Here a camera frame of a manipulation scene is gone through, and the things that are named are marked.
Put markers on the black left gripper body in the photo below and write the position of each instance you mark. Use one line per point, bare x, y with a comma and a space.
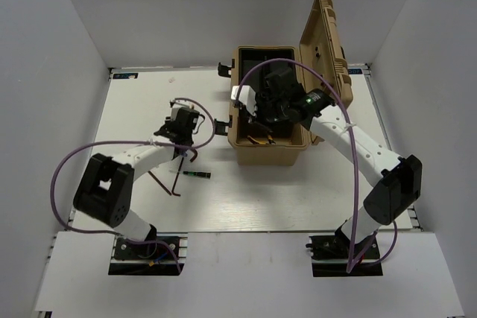
168, 123

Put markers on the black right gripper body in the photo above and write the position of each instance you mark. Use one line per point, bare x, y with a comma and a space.
270, 112

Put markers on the tan plastic toolbox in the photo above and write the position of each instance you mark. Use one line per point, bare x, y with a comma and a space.
319, 63

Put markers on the yellow black long-nose pliers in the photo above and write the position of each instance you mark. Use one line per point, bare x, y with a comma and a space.
268, 140

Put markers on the green black screwdriver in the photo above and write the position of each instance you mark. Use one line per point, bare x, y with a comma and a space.
200, 174

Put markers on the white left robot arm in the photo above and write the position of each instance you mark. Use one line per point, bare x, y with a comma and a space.
105, 190

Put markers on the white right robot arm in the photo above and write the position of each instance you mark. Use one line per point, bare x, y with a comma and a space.
395, 180

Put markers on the blue label sticker left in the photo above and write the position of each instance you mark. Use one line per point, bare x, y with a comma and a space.
125, 76

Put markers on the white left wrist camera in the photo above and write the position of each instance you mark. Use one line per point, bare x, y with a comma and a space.
176, 105

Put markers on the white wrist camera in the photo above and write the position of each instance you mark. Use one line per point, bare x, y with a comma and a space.
176, 105
244, 98

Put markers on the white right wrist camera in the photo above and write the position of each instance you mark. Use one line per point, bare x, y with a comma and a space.
244, 98

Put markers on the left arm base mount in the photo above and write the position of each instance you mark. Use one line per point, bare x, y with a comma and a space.
148, 260

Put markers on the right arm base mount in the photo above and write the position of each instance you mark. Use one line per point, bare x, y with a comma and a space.
329, 259

